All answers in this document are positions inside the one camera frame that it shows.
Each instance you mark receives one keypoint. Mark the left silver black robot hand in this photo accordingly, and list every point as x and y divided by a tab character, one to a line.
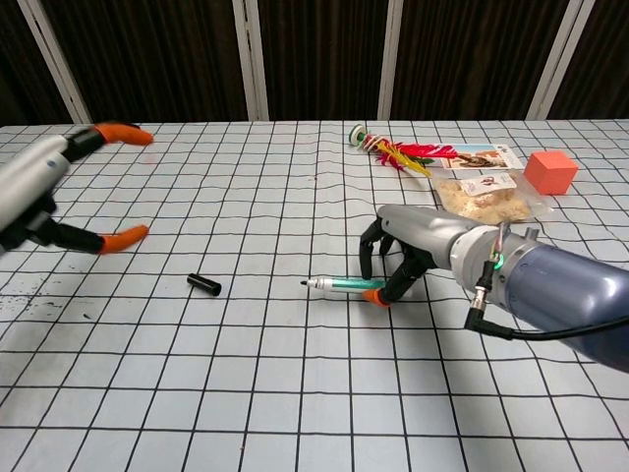
29	177

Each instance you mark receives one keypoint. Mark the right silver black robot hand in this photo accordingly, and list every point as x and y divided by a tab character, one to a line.
422	231

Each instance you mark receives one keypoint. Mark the white green whiteboard marker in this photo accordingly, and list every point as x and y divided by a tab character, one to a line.
344	285

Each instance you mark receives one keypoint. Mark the black marker cap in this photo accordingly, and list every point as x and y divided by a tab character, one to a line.
203	285

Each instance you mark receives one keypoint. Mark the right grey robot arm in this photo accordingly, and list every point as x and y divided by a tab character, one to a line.
555	290

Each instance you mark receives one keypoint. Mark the clear snack bag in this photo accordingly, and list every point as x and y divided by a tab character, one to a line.
491	201

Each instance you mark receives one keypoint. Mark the red yellow feather shuttlecock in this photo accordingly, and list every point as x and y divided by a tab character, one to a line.
404	153

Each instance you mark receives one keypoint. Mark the photo postcard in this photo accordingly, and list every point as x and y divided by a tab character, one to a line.
486	156

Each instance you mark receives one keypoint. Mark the orange cube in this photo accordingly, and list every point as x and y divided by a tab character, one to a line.
548	174

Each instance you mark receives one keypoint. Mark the checked light blue tablecloth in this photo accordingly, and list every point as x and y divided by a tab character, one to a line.
196	369

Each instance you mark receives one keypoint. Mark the white frame post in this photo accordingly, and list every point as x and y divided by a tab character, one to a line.
395	59
560	59
250	59
54	64

